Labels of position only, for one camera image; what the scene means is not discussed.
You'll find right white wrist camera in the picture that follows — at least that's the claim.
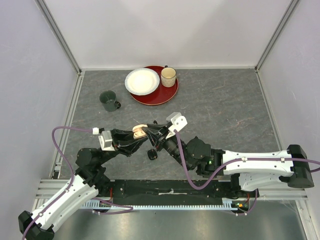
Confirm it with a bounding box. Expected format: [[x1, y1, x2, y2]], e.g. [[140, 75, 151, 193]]
[[165, 112, 188, 139]]

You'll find beige ceramic cup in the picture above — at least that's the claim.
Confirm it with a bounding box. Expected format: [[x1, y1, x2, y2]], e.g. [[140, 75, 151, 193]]
[[160, 65, 177, 88]]

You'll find slotted cable duct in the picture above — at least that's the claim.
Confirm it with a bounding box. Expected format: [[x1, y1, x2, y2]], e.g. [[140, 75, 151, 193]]
[[80, 199, 249, 212]]

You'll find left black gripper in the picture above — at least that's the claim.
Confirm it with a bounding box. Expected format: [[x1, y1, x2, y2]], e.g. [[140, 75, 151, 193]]
[[97, 127, 148, 166]]

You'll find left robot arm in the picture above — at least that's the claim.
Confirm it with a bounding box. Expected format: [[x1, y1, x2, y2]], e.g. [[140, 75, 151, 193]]
[[18, 124, 148, 240]]

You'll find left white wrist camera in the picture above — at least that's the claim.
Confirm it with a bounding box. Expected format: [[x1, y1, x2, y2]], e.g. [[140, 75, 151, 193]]
[[92, 127, 115, 152]]

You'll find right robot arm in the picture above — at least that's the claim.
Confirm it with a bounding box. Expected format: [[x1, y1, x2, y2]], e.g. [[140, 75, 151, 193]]
[[142, 123, 314, 197]]

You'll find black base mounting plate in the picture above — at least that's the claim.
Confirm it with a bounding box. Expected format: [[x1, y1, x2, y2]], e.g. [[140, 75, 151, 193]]
[[99, 179, 259, 206]]

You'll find dark green mug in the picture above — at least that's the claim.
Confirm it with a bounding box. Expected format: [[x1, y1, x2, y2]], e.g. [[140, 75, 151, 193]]
[[99, 90, 122, 112]]

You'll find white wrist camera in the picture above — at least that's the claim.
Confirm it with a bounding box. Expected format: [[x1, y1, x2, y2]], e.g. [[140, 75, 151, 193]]
[[92, 127, 115, 152], [165, 112, 188, 139]]

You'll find red round tray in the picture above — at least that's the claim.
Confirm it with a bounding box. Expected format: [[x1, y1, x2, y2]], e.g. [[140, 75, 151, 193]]
[[128, 65, 179, 106]]

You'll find white paper plate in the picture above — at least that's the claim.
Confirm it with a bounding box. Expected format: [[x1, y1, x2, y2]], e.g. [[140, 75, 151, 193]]
[[124, 68, 160, 96]]

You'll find pink earbud charging case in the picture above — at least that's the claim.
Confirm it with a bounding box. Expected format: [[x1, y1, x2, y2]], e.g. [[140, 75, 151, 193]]
[[132, 124, 148, 139]]

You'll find black earbud charging case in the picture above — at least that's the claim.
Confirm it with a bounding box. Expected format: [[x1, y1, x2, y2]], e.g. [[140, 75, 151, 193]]
[[147, 149, 158, 161]]

